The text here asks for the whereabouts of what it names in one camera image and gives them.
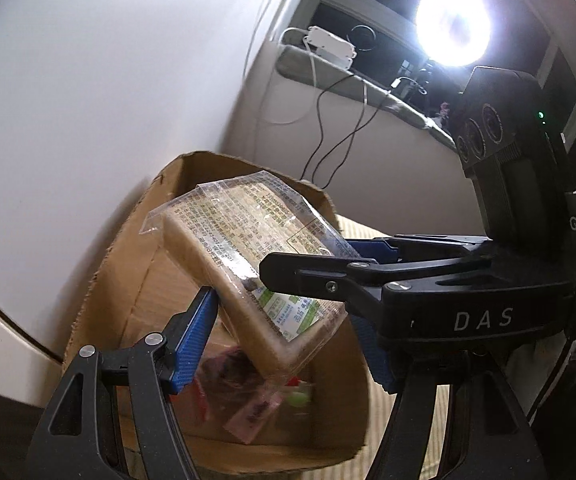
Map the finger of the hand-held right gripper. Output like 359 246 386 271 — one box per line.
340 236 489 264
259 251 385 317

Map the pink candy packet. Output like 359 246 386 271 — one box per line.
223 389 285 444

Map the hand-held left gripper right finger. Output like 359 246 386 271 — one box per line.
352 311 549 480

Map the black cable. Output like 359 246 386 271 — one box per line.
299 72 429 192

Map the white cable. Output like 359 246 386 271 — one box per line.
260 27 371 127

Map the ring light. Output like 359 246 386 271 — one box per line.
414 0 492 69

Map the black light tripod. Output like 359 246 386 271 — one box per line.
415 60 441 98

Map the brown cardboard box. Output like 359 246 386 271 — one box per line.
63 150 371 476

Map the dark red snack packet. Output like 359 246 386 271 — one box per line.
192 349 269 422

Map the packaged sliced bread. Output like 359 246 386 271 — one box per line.
140 170 361 382

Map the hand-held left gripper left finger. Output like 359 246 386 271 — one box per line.
25 285 219 480

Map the white power strip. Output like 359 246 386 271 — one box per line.
303 26 359 69

